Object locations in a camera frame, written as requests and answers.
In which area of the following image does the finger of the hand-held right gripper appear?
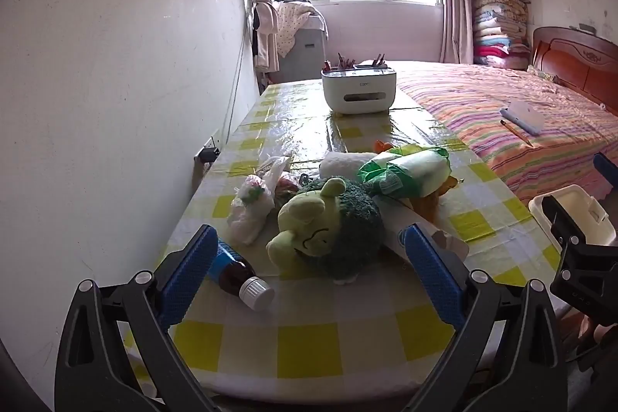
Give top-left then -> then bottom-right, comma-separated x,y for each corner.
593,152 -> 618,189
541,194 -> 618,271

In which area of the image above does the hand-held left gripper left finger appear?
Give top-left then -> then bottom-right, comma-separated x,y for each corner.
54,224 -> 220,412

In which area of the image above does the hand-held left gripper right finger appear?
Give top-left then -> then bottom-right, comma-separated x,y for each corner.
401,223 -> 580,412

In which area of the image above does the white plastic bin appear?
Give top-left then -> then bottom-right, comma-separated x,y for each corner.
528,184 -> 618,249

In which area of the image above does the brown bottle with white cap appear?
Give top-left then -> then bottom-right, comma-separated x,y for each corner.
205,238 -> 276,311

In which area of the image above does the white paper carton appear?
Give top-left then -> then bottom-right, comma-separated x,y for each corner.
374,195 -> 470,270

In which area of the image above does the white knotted plastic bag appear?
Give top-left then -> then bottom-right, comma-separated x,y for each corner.
227,156 -> 290,246

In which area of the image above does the green and white plastic bag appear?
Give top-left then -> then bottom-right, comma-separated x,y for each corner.
357,145 -> 452,200

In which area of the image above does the white tissue roll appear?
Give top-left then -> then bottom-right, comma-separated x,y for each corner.
319,151 -> 377,178

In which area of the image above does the wooden pencil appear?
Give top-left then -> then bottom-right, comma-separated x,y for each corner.
499,120 -> 534,147

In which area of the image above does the blue and white pencil case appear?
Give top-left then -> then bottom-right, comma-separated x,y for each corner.
499,100 -> 545,136

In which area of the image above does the green plush toy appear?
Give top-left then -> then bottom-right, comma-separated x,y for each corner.
267,176 -> 386,285

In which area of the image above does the wooden headboard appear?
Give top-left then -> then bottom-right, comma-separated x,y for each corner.
532,26 -> 618,104

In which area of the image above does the bed with striped sheet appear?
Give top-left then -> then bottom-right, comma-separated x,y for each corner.
393,61 -> 618,203

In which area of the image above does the stack of folded quilts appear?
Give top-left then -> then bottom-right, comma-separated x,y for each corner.
472,0 -> 532,68

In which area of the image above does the white desk organizer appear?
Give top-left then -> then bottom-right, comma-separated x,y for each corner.
321,65 -> 399,116

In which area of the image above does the cluster of coloured pens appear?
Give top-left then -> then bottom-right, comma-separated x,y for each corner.
323,51 -> 388,72

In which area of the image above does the grey standing air conditioner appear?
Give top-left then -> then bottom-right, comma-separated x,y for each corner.
277,19 -> 325,85

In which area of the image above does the white hanging garment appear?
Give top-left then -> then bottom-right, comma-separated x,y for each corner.
251,2 -> 281,72

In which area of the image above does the dotted white cloth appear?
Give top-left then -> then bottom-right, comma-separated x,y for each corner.
273,0 -> 329,58

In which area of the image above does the wall outlet with plug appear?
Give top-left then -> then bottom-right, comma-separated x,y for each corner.
194,137 -> 222,166

